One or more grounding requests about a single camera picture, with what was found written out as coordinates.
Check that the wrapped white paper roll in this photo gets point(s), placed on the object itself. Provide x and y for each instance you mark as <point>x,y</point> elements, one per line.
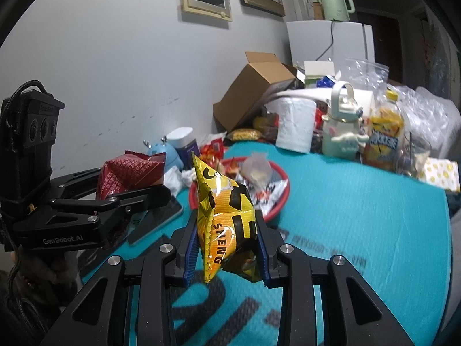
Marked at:
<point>295,126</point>

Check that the teal bubble mat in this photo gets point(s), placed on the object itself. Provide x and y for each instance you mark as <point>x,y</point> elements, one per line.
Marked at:
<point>342,223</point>

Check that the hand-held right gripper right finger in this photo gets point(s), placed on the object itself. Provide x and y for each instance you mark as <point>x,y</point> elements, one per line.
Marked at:
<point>264,259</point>

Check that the blue deer humidifier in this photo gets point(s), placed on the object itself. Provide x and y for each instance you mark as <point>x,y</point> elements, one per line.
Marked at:
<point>160,153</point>

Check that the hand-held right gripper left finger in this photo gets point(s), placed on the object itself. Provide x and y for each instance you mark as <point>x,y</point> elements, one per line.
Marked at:
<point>189,259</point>

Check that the open cardboard box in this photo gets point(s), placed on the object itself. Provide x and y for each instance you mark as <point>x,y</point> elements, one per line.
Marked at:
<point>248,90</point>

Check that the white refrigerator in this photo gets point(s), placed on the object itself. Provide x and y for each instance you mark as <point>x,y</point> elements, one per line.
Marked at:
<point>345,43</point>

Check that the purple jar with white lid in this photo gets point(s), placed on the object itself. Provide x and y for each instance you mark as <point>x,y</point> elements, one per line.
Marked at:
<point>183,144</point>

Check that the person's left hand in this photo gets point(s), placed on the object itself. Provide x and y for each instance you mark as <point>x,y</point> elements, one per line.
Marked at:
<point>39,272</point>

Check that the glass cup with straw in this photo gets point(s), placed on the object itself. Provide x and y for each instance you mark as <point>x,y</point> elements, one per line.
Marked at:
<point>414,158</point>

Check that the yellow dotted paper napkin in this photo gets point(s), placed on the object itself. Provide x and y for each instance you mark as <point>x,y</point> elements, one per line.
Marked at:
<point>441,174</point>

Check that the yellow black snack packet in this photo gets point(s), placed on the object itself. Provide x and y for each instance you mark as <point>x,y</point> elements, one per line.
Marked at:
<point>223,216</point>

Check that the yellow iced tea bottle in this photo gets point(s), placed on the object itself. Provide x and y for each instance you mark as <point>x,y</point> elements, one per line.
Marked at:
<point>383,137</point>

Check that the green electric kettle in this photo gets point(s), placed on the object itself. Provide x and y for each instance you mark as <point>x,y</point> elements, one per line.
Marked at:
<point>333,3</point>

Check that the small white carton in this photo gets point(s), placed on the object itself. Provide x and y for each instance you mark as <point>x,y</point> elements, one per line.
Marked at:
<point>318,70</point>

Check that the crumpled white tissue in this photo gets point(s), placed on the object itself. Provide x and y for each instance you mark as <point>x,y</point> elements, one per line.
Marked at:
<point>180,182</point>

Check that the dark red snack packet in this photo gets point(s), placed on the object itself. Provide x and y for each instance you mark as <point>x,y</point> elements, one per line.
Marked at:
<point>126,173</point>

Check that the yellow noodle packet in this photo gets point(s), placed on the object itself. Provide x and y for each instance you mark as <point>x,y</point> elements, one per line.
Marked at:
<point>245,135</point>

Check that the cream water bottle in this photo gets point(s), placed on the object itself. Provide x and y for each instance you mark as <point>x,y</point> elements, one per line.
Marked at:
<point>342,129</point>

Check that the white peanut snack packet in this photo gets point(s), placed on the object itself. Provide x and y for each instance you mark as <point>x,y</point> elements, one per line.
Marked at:
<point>270,196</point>

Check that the black smartphone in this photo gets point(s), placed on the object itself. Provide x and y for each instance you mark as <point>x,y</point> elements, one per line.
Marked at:
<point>158,220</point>

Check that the clear plastic snack bag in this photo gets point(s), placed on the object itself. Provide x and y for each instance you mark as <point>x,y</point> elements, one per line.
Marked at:
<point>257,169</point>

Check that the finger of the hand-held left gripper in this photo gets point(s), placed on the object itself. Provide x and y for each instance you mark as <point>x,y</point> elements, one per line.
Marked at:
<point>75,183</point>
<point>137,200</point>

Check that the clear zip bag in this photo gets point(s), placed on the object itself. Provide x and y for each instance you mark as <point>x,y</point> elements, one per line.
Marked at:
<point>367,75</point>

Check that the red plastic basket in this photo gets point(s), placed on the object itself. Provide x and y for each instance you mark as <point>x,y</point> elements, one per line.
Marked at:
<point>277,202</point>

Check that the red orange snack packet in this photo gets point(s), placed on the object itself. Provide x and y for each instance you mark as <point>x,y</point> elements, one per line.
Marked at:
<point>230,167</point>

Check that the red candy packets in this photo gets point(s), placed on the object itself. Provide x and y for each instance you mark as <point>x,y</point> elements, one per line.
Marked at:
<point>212,149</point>

